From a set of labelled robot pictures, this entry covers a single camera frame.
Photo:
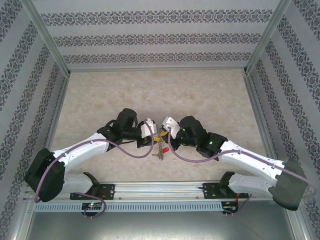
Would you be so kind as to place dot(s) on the red head key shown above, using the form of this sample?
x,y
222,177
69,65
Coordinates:
x,y
165,150

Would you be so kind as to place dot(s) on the silver metal key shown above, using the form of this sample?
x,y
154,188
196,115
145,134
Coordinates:
x,y
156,155

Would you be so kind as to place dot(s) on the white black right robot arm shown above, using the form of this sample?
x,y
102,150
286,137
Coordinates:
x,y
250,157

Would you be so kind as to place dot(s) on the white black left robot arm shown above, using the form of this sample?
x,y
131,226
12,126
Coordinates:
x,y
82,147

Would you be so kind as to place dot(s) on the small green controller board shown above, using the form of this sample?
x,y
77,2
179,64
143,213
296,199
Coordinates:
x,y
92,205
230,209

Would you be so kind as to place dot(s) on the grey sheet metal shelf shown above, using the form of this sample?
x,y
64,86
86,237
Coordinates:
x,y
160,227

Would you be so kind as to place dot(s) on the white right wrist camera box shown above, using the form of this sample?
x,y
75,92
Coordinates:
x,y
172,126

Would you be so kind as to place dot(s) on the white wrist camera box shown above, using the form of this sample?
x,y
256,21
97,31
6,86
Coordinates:
x,y
172,126
147,128

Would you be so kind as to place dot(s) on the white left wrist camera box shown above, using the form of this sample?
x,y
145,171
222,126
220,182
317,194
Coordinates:
x,y
147,128

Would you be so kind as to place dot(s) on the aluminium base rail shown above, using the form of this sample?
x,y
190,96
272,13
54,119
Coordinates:
x,y
157,190

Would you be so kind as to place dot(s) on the aluminium frame side rail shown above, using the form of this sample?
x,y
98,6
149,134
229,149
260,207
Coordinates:
x,y
260,115
56,120

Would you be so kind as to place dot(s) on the aluminium frame corner post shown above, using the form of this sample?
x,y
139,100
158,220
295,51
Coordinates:
x,y
45,32
267,32

